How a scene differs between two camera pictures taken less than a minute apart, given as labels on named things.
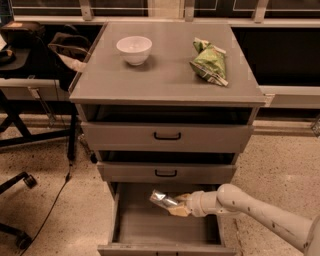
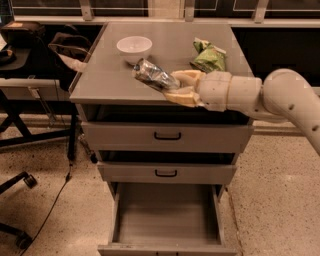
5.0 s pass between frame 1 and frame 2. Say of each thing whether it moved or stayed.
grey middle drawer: stayed
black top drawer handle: stayed
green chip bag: stayed
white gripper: moved
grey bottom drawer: stayed
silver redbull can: moved
